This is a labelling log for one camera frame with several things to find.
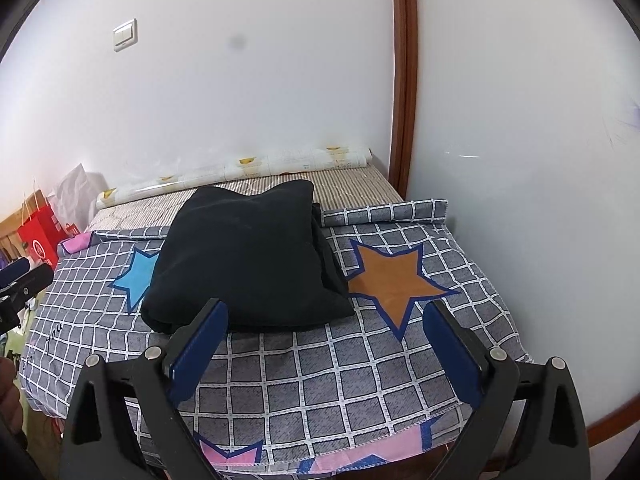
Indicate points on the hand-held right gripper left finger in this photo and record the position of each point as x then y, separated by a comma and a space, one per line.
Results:
197, 355

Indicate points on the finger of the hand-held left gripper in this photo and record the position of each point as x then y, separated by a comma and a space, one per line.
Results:
32, 282
12, 271

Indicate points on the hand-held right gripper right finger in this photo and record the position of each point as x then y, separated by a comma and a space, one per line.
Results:
452, 355

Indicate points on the black sweatshirt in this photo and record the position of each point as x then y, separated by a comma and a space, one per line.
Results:
250, 260

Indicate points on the person's left hand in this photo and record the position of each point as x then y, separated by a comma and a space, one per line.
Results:
10, 395

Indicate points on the red paper bag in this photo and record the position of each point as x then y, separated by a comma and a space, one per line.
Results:
42, 240

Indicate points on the white plastic bag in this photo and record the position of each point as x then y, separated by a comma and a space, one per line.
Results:
75, 190

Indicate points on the grey checked star bedsheet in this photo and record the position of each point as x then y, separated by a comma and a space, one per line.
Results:
325, 370

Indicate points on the wooden baseboard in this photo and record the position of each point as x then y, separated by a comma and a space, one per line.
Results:
615, 422

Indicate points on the printed paper roll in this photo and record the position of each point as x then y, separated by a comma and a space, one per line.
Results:
250, 167

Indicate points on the striped mattress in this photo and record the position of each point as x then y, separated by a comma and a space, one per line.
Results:
350, 187

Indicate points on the white light switch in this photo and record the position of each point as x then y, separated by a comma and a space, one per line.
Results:
125, 35

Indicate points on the wooden door frame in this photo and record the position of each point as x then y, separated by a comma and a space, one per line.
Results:
404, 85

